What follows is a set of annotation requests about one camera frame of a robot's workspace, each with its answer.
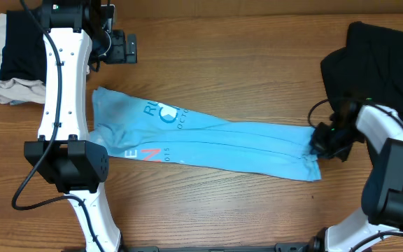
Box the light blue printed t-shirt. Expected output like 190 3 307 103
90 87 321 181

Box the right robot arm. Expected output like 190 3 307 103
301 100 403 251

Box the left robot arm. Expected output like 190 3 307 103
24 1 137 251

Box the black t-shirt on right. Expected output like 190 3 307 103
320 22 403 128

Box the folded black garment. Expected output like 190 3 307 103
0 11 46 83

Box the folded beige garment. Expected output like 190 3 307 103
0 13 47 105

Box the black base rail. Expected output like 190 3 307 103
118 241 325 252

